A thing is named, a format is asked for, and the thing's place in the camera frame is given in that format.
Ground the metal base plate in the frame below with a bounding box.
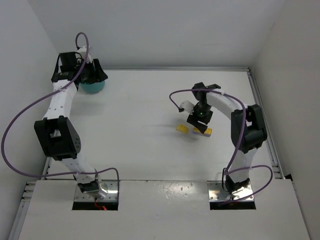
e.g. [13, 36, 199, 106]
[207, 181, 254, 203]
[74, 180, 119, 203]

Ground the short yellow lego brick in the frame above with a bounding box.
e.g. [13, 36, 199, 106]
[175, 124, 189, 134]

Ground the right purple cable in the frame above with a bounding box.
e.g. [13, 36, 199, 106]
[169, 89, 274, 205]

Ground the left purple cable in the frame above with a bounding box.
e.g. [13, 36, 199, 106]
[1, 31, 120, 182]

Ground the purple lego plate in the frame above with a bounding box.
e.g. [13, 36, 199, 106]
[191, 129, 213, 138]

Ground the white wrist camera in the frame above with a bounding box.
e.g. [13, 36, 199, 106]
[77, 45, 90, 55]
[178, 100, 195, 115]

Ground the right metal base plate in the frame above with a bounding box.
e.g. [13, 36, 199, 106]
[207, 181, 254, 203]

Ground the purple cable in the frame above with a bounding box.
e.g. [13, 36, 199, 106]
[1, 31, 120, 182]
[169, 89, 274, 205]

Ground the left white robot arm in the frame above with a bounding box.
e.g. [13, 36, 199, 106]
[34, 46, 108, 200]

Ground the teal divided round container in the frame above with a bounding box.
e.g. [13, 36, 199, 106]
[79, 81, 105, 94]

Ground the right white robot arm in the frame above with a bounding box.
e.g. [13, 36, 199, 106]
[184, 82, 268, 194]

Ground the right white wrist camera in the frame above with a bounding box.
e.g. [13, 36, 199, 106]
[178, 100, 195, 115]

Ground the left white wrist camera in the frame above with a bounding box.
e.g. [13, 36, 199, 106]
[77, 45, 90, 55]

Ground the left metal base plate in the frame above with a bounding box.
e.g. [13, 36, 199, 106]
[74, 180, 119, 203]

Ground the long yellow lego brick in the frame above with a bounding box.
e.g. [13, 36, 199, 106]
[192, 127, 213, 137]

